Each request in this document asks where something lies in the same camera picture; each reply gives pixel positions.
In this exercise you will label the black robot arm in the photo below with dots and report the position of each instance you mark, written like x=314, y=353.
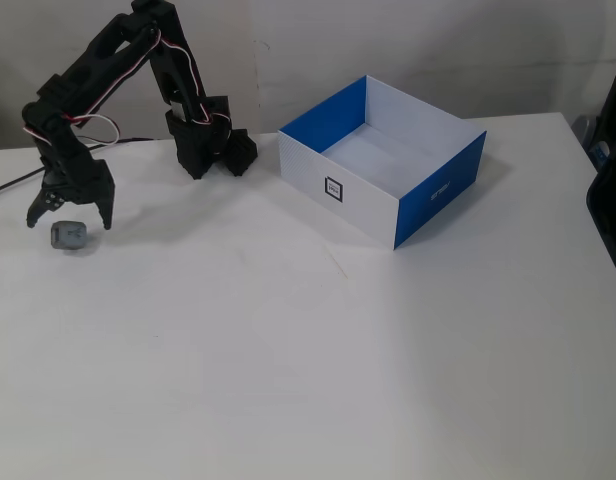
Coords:
x=188, y=140

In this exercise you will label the gray block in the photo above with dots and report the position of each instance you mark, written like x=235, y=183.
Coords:
x=68, y=237

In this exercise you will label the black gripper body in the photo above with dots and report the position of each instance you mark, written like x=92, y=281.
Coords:
x=79, y=186

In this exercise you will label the black plastic case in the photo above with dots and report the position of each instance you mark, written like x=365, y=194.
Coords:
x=613, y=225

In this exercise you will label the blue and white cardboard box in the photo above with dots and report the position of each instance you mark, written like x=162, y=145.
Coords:
x=358, y=200

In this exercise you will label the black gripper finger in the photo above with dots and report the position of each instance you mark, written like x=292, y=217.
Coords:
x=105, y=195
x=47, y=200

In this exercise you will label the grey blue object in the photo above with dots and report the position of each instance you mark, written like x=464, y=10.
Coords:
x=588, y=130

